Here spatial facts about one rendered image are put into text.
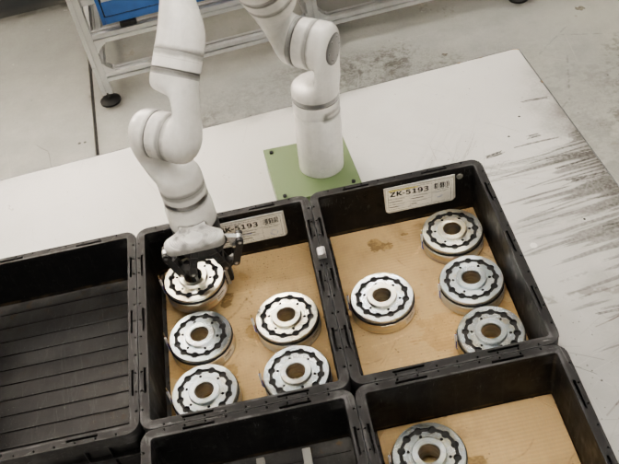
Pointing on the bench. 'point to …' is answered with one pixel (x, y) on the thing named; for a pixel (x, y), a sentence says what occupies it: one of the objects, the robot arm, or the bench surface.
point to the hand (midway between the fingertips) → (213, 276)
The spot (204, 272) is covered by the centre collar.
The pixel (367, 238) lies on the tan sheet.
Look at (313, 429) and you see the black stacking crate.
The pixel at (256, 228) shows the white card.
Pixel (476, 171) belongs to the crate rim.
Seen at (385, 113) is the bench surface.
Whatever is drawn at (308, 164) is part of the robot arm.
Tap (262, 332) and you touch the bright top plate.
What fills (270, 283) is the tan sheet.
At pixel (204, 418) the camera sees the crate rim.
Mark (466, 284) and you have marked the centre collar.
